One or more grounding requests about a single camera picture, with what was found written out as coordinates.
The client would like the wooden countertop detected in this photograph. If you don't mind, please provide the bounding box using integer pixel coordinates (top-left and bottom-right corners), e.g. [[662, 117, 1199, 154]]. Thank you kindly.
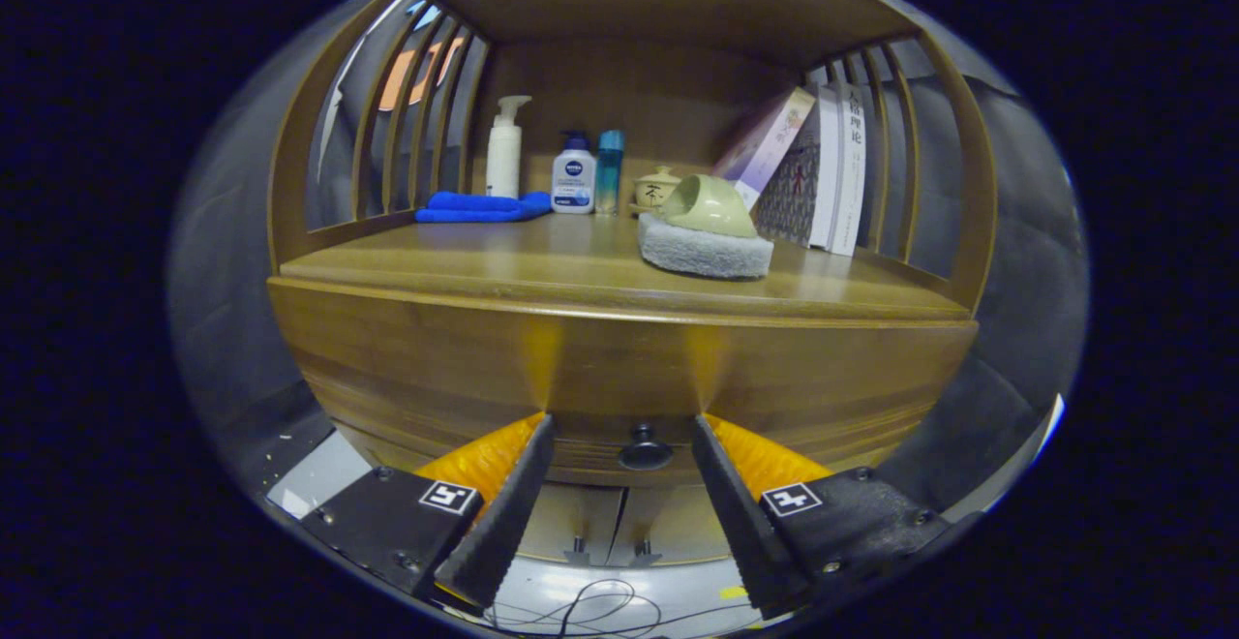
[[279, 211, 972, 322]]

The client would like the purple and white book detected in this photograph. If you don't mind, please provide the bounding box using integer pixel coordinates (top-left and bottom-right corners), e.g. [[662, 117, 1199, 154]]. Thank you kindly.
[[711, 87, 817, 212]]

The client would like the white pump bottle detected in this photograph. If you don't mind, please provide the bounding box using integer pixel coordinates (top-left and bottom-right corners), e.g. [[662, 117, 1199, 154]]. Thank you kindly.
[[485, 95, 532, 199]]

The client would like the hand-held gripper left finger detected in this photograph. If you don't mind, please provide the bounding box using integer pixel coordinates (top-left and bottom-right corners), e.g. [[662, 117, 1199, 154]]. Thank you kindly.
[[300, 411, 558, 609]]

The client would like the white and blue lotion bottle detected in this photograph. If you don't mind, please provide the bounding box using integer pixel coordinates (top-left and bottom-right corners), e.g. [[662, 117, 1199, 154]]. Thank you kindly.
[[551, 131, 597, 215]]

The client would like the wooden drawer with dark knob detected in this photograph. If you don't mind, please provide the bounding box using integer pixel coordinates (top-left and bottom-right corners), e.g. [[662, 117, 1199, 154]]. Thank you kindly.
[[268, 276, 979, 487]]

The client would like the blue cloth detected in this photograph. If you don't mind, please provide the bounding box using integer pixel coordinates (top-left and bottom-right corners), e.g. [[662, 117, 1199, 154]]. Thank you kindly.
[[415, 191, 553, 225]]

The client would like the slim teal bottle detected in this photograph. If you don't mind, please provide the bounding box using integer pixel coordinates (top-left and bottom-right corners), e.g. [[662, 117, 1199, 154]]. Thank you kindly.
[[594, 130, 625, 216]]

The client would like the beige lidded tea cup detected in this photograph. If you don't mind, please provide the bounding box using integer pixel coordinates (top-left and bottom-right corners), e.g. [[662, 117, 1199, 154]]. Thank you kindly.
[[631, 166, 683, 216]]

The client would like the wooden cabinet with slatted shelf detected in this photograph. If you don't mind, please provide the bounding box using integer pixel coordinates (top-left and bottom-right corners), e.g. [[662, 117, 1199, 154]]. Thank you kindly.
[[266, 0, 998, 567]]

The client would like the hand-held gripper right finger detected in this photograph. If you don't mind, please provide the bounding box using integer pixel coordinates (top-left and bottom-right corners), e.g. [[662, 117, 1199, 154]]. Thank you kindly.
[[689, 411, 952, 621]]

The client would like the tangle of black cables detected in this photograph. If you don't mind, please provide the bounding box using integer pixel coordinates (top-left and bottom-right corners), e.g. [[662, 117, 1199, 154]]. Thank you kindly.
[[479, 578, 766, 639]]

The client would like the wooden cabinet door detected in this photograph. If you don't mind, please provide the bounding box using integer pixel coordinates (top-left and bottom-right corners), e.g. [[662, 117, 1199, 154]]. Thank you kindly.
[[605, 484, 737, 567], [513, 482, 628, 565]]

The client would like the green scrubber with grey pad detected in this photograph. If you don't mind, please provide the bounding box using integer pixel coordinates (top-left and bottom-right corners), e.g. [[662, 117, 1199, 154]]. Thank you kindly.
[[637, 174, 775, 281]]

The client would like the book with dark patterned cover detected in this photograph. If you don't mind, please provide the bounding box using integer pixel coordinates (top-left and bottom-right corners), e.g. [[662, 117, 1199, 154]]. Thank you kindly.
[[753, 87, 841, 248]]

